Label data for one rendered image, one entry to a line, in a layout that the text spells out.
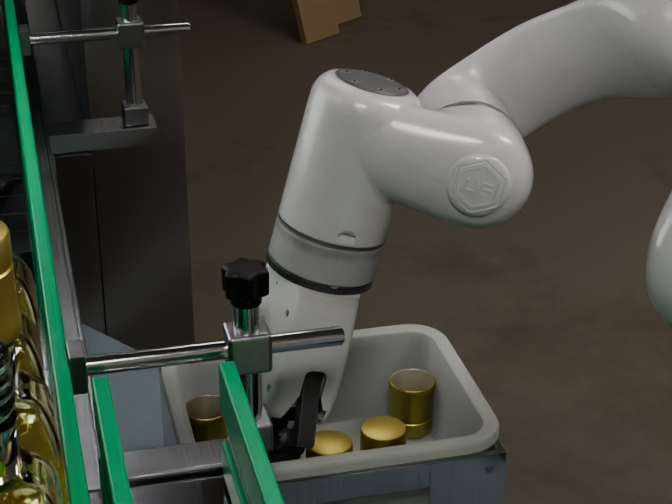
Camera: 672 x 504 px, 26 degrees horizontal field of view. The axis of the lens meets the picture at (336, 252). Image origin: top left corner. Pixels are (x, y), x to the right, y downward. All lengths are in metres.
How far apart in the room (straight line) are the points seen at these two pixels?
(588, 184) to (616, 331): 0.72
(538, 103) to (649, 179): 2.57
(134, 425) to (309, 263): 0.30
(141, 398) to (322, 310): 0.32
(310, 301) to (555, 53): 0.24
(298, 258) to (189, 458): 0.15
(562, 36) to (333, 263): 0.22
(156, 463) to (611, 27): 0.40
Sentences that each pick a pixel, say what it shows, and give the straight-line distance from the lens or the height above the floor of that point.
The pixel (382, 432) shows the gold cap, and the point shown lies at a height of 0.81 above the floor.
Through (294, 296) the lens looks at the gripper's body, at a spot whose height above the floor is 0.95.
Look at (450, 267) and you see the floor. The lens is 3.10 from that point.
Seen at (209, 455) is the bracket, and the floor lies 0.88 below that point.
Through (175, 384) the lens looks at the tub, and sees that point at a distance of 1.08.
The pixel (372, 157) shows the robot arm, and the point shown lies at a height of 1.05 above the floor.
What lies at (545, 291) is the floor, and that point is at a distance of 3.02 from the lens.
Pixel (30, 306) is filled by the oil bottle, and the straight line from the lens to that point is 0.70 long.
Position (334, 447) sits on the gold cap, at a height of 0.81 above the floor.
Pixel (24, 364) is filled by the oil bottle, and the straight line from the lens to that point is 0.64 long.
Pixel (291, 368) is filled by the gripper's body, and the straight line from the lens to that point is 0.97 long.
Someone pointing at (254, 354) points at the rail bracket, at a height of 0.96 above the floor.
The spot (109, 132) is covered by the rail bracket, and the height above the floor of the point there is 0.86.
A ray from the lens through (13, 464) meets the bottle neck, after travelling 0.55.
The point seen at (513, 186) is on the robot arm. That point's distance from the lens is 0.93.
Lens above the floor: 1.40
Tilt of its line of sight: 26 degrees down
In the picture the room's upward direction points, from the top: straight up
